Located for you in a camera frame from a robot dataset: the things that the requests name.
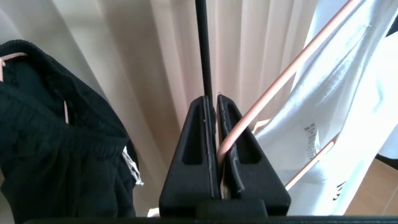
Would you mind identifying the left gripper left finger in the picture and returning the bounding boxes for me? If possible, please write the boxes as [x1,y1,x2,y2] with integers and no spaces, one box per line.
[159,95,220,218]

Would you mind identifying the pink clothes hanger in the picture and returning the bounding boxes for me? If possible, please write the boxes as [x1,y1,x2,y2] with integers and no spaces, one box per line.
[216,0,363,191]
[0,52,70,124]

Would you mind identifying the black shorts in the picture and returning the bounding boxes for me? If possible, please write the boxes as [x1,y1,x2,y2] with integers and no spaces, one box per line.
[0,39,144,224]

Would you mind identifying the black clothes rack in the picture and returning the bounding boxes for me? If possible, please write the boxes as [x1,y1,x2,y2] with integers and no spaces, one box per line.
[195,0,216,108]

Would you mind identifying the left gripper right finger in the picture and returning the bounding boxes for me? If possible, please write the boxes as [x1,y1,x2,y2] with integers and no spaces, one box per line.
[216,94,292,218]

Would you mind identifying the white garment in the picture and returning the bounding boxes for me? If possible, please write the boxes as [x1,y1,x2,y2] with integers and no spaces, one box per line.
[252,0,398,217]

